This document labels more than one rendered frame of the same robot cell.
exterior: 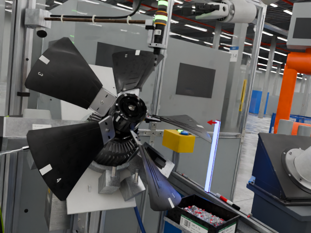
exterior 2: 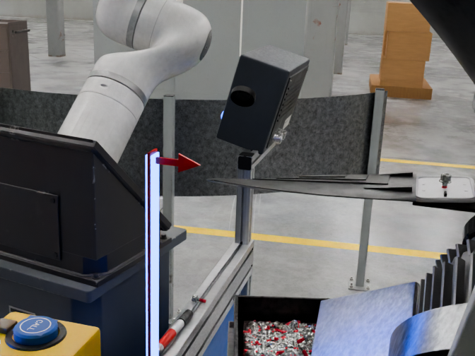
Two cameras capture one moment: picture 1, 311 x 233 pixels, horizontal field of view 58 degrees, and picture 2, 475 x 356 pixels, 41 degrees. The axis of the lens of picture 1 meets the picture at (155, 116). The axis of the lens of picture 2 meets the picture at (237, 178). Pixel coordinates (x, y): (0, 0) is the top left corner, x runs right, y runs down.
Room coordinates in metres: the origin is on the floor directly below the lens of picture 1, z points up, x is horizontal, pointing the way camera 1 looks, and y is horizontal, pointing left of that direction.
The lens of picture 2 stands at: (1.69, 0.34, 1.39)
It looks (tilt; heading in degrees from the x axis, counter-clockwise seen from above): 17 degrees down; 225
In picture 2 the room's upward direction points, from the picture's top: 2 degrees clockwise
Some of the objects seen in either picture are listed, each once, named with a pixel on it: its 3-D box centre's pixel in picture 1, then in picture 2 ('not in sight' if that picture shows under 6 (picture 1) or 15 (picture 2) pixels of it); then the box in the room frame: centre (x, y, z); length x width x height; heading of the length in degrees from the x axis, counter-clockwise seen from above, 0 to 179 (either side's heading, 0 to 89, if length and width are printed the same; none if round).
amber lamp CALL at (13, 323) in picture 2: not in sight; (4, 325); (1.46, -0.19, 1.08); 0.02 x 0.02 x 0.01; 30
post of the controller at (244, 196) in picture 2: not in sight; (244, 198); (0.77, -0.55, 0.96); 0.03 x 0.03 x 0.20; 30
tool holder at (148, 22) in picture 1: (156, 34); not in sight; (1.05, 0.04, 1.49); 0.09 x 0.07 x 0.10; 65
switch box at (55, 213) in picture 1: (58, 199); not in sight; (1.23, 0.39, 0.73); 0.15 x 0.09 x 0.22; 30
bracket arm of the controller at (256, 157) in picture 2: not in sight; (258, 150); (0.68, -0.60, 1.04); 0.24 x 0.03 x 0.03; 30
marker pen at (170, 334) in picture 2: (227, 201); (171, 333); (1.13, -0.35, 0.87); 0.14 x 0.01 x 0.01; 26
